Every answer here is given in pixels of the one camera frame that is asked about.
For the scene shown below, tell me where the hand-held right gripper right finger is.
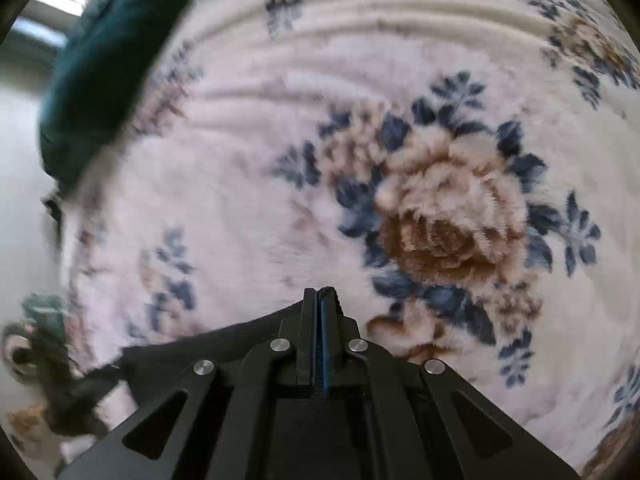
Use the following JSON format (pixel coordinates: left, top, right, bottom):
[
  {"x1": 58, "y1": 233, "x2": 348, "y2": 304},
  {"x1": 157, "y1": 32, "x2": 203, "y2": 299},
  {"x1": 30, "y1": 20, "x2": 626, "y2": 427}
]
[{"x1": 322, "y1": 286, "x2": 581, "y2": 480}]

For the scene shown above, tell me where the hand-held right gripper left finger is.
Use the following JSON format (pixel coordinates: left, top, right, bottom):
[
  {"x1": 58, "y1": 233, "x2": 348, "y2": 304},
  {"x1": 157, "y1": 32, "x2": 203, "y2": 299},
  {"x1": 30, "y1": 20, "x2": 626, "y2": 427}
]
[{"x1": 57, "y1": 287, "x2": 323, "y2": 480}]

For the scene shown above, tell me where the dark striped sweater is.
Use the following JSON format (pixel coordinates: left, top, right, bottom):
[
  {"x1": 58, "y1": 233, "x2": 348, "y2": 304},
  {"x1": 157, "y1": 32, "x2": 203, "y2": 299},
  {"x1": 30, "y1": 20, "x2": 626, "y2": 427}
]
[{"x1": 47, "y1": 307, "x2": 306, "y2": 436}]

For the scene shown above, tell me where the floral blanket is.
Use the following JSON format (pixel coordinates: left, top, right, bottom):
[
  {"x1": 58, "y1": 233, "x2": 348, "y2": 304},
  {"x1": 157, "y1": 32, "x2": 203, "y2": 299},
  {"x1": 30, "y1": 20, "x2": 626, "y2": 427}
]
[{"x1": 55, "y1": 0, "x2": 640, "y2": 480}]

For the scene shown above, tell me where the teal basket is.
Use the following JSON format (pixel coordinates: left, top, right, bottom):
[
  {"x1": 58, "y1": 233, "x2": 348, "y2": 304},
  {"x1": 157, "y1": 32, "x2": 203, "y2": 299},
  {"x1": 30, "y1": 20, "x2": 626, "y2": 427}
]
[{"x1": 22, "y1": 294, "x2": 68, "y2": 341}]

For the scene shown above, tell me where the teal folded quilt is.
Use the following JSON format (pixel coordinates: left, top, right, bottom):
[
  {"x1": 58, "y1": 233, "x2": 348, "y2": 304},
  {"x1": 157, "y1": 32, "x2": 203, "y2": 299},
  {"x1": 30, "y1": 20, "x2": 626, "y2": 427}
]
[{"x1": 39, "y1": 0, "x2": 216, "y2": 191}]

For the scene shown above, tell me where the barred window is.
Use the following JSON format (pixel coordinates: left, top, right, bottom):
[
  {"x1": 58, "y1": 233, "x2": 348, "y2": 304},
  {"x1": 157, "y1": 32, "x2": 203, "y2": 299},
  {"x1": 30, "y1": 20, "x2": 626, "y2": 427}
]
[{"x1": 15, "y1": 0, "x2": 121, "y2": 46}]

